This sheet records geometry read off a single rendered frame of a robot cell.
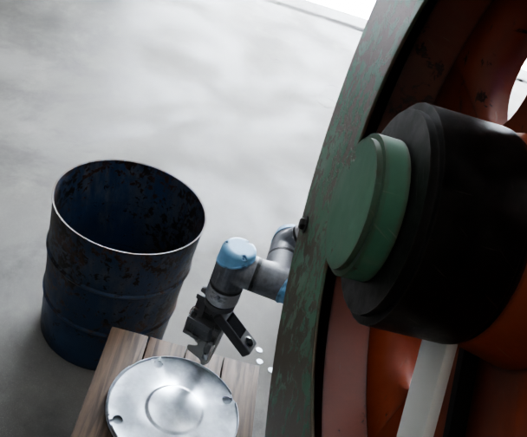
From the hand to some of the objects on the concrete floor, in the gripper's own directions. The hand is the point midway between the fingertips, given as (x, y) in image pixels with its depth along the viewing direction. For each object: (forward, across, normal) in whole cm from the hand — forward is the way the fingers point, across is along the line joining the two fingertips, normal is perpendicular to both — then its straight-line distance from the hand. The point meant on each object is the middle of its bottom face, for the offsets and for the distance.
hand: (206, 361), depth 155 cm
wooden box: (+38, +15, -1) cm, 41 cm away
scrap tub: (+38, -28, -40) cm, 62 cm away
